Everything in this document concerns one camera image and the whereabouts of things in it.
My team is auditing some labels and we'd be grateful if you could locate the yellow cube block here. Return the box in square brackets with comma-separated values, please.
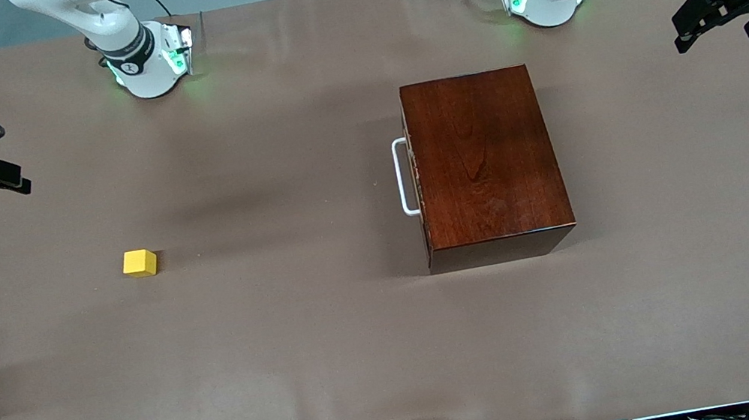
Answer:
[120, 247, 161, 281]

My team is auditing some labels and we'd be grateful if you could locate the light wood drawer white handle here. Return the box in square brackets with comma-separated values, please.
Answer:
[384, 94, 435, 266]

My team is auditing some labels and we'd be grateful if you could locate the dark wooden drawer cabinet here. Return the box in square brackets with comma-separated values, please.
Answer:
[396, 60, 581, 276]

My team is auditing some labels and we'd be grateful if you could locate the table cover sheet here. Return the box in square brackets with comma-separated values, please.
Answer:
[0, 0, 749, 420]

